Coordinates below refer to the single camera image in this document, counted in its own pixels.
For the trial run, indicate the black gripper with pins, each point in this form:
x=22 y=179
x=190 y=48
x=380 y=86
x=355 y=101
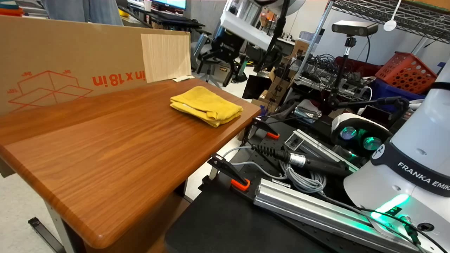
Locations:
x=230 y=47

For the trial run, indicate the yellow towel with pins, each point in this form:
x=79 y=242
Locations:
x=206 y=107

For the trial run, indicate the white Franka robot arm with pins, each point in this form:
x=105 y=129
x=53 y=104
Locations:
x=422 y=135

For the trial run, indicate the black square panel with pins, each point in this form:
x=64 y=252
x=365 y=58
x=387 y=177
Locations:
x=256 y=87

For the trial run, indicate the light wood panel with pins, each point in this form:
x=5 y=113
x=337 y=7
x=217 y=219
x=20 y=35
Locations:
x=166 y=56

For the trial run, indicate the computer monitor with blue screen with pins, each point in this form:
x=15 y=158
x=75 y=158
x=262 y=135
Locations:
x=171 y=3

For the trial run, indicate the grey electronics box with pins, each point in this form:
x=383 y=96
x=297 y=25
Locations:
x=309 y=111

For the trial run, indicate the short silver aluminium extrusion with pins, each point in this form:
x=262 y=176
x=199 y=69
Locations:
x=318 y=148

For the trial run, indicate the dark red plastic crate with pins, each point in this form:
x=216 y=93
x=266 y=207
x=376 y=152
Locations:
x=356 y=66

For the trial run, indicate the white VR headset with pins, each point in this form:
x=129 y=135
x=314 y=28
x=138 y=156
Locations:
x=346 y=121

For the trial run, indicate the person in blue jeans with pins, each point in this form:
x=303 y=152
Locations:
x=85 y=10

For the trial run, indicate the large brown cardboard box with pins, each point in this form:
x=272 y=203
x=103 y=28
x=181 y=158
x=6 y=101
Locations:
x=47 y=47

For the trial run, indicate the white round-headed stick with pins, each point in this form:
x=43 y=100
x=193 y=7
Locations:
x=390 y=24

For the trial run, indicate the blue plastic bin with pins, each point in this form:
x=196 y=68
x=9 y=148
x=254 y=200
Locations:
x=399 y=96

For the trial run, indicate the red plastic basket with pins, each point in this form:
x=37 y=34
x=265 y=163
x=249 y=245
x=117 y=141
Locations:
x=406 y=72

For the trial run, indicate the black camera stand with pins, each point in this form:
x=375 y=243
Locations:
x=349 y=51

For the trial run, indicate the black stereo camera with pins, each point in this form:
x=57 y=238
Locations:
x=355 y=27

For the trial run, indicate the long silver aluminium rail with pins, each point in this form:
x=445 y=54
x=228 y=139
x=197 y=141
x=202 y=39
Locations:
x=304 y=204

